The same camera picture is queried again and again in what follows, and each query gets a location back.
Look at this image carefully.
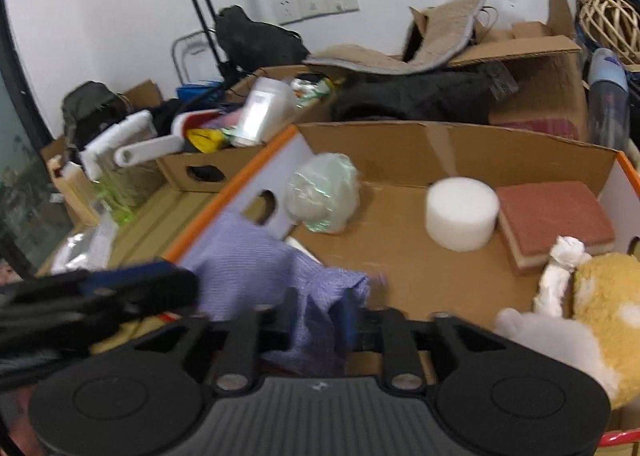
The grey folding stool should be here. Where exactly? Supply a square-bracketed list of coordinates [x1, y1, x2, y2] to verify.
[172, 30, 221, 86]

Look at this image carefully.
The open flap cardboard box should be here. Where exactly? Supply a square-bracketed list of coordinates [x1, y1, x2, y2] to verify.
[400, 0, 591, 141]

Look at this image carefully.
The green white packet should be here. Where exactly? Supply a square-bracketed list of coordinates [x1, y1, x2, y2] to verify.
[290, 77, 333, 102]

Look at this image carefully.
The dark glass door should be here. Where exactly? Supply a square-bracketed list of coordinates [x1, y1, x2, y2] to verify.
[0, 10, 76, 281]

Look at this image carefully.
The large brown cardboard box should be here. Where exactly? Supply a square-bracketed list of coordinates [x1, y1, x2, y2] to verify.
[120, 80, 166, 110]

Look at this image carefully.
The purple cloth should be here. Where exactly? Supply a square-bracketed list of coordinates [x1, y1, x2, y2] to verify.
[180, 213, 391, 377]

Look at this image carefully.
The white red container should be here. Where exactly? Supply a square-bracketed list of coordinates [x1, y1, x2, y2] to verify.
[172, 110, 221, 137]

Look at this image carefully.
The yellow cloth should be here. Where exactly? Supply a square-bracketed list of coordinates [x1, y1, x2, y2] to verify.
[187, 130, 224, 153]

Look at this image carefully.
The yellow plush toy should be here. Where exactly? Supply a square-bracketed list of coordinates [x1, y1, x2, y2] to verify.
[570, 251, 640, 367]

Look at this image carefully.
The black bag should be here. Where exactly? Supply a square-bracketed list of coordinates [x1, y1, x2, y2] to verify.
[215, 6, 311, 72]

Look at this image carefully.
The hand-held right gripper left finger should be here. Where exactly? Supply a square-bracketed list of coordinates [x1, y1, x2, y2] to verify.
[135, 288, 301, 394]

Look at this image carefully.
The black clothing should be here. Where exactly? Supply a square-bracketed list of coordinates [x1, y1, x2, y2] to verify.
[149, 98, 187, 135]

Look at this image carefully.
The clear jar white lid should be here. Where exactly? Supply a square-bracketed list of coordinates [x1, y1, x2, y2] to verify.
[80, 110, 183, 209]

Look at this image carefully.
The blue lid bottle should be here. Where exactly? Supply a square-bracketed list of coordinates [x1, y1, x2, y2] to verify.
[586, 48, 631, 151]

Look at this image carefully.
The blue plastic item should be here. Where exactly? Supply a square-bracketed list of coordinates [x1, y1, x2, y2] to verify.
[177, 80, 224, 102]

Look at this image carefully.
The dark grey backpack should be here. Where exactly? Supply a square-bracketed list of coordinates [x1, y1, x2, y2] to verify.
[62, 82, 132, 147]

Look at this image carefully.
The glittery plastic bag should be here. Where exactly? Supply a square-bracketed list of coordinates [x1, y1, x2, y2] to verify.
[286, 152, 362, 234]

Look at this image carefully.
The black cloth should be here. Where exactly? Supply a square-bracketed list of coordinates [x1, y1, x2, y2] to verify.
[332, 70, 518, 125]

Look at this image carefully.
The white plastic bottle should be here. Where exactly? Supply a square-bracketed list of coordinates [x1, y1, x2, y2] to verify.
[235, 77, 297, 147]

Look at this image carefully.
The red layered sponge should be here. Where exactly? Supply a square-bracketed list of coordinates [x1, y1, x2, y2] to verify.
[496, 181, 617, 277]

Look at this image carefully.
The white plush toy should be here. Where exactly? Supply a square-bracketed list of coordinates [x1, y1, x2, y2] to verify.
[494, 308, 623, 409]

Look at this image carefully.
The white foam cylinder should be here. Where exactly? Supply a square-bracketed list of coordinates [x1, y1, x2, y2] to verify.
[425, 177, 501, 253]

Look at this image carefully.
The red cardboard box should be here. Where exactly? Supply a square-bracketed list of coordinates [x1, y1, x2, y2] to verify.
[165, 121, 640, 448]

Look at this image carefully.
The wooden box dark top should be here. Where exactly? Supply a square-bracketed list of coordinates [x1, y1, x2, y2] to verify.
[50, 161, 101, 227]

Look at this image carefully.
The silver pouch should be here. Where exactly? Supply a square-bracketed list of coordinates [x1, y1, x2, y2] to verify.
[50, 223, 118, 271]

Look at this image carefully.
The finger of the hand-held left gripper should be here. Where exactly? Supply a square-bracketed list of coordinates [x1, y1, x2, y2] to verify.
[0, 303, 166, 356]
[0, 260, 200, 311]

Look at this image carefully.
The beige felt mat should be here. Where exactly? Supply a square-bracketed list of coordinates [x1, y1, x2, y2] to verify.
[304, 0, 488, 76]

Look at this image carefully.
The wicker ball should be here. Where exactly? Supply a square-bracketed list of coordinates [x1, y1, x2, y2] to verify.
[575, 0, 640, 66]

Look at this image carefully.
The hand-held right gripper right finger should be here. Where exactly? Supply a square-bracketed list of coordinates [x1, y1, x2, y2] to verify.
[342, 287, 507, 393]

